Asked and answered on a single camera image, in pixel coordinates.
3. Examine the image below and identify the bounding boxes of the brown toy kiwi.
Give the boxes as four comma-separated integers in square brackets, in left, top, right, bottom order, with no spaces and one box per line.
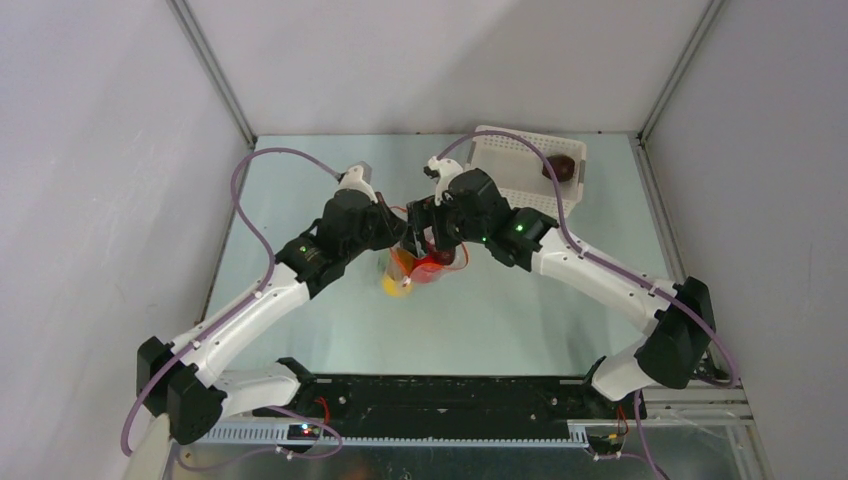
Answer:
[391,247,416,272]

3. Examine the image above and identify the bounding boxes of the clear zip bag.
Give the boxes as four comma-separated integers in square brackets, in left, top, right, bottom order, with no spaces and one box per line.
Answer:
[378,226,470,298]

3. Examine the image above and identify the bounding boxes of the yellow green toy mango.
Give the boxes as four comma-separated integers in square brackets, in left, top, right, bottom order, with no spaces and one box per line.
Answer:
[381,276,413,298]

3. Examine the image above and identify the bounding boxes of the red toy wax apple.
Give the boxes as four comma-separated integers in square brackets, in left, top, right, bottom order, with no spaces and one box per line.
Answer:
[408,258,445,284]

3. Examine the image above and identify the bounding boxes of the dark purple toy plum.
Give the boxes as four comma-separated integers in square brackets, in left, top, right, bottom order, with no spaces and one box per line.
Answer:
[542,154,577,183]

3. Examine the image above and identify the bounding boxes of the dark maroon toy fig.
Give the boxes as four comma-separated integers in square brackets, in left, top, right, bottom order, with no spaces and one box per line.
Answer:
[430,248,456,267]

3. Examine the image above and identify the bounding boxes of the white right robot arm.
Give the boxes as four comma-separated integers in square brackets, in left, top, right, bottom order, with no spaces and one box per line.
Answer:
[402,159,715,418]

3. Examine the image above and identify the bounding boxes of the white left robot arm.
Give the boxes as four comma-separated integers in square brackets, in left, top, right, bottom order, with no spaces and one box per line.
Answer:
[136,189,406,445]

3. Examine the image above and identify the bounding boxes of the white perforated plastic basket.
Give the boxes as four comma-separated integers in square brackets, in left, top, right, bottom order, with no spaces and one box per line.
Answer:
[467,125,587,218]

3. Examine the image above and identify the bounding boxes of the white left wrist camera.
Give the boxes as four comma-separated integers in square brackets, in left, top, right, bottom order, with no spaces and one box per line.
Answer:
[338,162,378,203]

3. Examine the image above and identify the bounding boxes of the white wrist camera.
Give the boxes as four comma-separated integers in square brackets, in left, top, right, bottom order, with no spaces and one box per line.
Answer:
[338,162,378,203]
[424,156,464,206]

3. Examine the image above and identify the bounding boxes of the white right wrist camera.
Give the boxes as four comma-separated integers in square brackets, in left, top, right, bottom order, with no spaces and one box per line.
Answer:
[424,156,464,206]

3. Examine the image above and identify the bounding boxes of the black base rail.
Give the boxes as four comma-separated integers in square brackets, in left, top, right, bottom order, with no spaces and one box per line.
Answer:
[283,374,647,439]

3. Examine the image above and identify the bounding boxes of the grey slotted cable duct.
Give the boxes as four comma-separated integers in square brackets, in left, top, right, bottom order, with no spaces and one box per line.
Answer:
[195,421,589,448]

